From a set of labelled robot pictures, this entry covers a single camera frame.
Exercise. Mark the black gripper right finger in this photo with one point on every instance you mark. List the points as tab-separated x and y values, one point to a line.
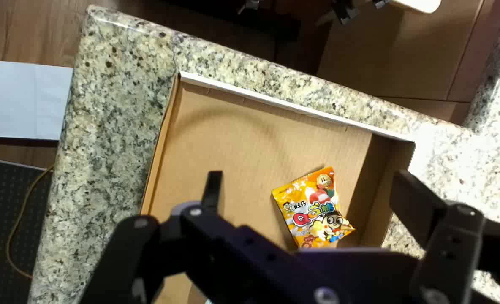
446	247

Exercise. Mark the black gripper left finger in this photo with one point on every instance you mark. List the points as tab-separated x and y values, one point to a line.
148	264

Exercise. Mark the shallow cardboard box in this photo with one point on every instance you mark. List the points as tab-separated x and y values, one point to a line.
233	141

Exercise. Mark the light brown flat panel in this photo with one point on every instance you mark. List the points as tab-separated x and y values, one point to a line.
395	56

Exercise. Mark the white paper sheet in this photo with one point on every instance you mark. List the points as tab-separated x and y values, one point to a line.
23	98

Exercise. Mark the white plastic object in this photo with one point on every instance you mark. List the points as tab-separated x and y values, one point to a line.
419	5

